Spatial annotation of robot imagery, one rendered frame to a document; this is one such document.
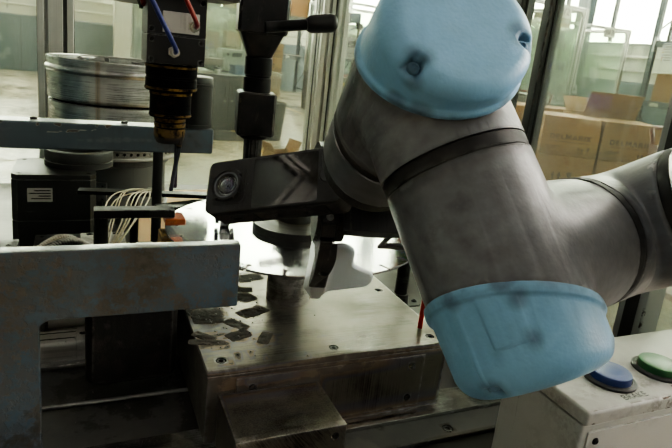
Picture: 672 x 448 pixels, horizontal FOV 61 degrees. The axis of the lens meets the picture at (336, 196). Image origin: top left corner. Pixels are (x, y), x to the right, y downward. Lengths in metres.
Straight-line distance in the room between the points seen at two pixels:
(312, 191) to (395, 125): 0.16
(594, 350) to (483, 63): 0.13
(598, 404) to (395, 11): 0.44
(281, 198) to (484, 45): 0.21
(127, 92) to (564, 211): 1.12
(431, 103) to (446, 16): 0.04
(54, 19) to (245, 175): 1.33
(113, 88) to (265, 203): 0.92
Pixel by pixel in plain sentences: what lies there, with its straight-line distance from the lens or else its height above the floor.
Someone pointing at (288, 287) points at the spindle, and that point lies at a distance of 0.77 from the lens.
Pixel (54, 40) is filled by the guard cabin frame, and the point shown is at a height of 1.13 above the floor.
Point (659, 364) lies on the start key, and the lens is 0.70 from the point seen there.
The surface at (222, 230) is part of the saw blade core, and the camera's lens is 0.74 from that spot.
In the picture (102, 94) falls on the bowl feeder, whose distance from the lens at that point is 1.32.
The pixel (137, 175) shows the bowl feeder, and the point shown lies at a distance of 1.39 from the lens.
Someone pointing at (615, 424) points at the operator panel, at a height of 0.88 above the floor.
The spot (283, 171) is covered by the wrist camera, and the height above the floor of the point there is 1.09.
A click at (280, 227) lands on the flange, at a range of 0.73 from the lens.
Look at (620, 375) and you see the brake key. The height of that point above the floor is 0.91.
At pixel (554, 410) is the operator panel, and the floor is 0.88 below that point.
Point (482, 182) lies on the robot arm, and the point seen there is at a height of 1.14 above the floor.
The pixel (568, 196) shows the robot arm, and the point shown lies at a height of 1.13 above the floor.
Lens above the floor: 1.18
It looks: 14 degrees down
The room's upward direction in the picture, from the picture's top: 6 degrees clockwise
